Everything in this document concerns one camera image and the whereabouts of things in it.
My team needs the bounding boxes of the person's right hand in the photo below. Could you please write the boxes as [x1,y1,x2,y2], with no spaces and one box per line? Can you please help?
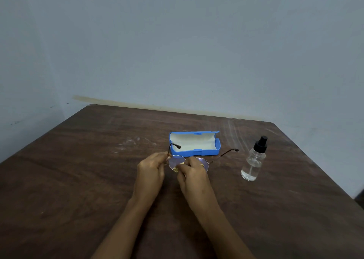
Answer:
[177,156,222,214]

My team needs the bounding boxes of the person's left hand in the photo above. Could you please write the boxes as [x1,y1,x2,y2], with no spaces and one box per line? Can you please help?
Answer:
[132,151,171,206]

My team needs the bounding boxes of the person's right forearm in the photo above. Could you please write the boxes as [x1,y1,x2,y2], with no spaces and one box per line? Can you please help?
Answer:
[196,204,256,259]

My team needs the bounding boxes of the clear spray bottle black cap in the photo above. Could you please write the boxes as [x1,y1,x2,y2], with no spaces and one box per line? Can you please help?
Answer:
[241,136,268,182]

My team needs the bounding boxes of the blue glasses case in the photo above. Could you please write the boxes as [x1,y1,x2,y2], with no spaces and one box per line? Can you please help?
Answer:
[168,130,221,157]

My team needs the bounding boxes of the person's left forearm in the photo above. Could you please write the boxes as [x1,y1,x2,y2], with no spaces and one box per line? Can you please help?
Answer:
[91,198,155,259]

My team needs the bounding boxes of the metal-framed eyeglasses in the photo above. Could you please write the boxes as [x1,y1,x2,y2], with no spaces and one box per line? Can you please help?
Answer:
[166,143,239,173]

